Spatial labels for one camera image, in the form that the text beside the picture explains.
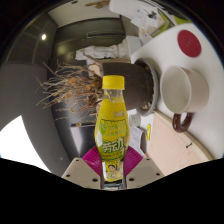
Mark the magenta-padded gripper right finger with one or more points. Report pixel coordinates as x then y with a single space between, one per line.
143 173

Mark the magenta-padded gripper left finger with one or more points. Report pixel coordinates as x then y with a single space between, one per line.
81 173

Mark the yellow drink bottle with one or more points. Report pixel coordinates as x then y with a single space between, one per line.
111 133

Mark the printed paper stack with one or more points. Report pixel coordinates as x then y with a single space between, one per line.
136 140

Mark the yellow marker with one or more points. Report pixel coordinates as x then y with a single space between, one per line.
148 132

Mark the small white cup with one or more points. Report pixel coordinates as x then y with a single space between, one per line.
134 120

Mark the grey plant saucer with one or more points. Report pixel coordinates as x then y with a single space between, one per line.
155 100

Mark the dark pot with dried plant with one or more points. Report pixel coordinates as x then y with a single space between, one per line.
136 83

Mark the brown cardboard box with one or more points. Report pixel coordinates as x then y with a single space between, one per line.
95 70

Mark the flat round red coaster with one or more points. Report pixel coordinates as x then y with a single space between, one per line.
189 43

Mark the round ceiling spotlight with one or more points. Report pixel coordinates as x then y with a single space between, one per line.
43 37

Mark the papers with dark objects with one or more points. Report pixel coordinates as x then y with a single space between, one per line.
145 20

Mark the brown wooden figure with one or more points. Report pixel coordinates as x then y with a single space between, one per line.
98 4

